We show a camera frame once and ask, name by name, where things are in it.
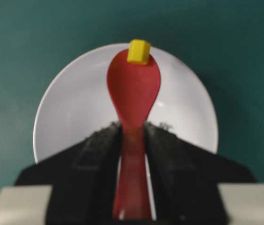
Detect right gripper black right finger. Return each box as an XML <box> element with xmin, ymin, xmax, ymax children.
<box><xmin>144</xmin><ymin>122</ymin><xmax>257</xmax><ymax>225</ymax></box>

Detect yellow hexagonal prism block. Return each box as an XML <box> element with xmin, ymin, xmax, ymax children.
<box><xmin>127</xmin><ymin>39</ymin><xmax>151</xmax><ymax>65</ymax></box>

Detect white round bowl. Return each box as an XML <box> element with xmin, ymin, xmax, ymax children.
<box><xmin>33</xmin><ymin>43</ymin><xmax>219</xmax><ymax>164</ymax></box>

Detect red plastic spoon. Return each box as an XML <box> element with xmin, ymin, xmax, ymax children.
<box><xmin>107</xmin><ymin>49</ymin><xmax>161</xmax><ymax>220</ymax></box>

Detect green table mat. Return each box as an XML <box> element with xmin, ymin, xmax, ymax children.
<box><xmin>0</xmin><ymin>0</ymin><xmax>264</xmax><ymax>187</ymax></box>

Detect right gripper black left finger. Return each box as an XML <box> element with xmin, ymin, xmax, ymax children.
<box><xmin>15</xmin><ymin>122</ymin><xmax>121</xmax><ymax>225</ymax></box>

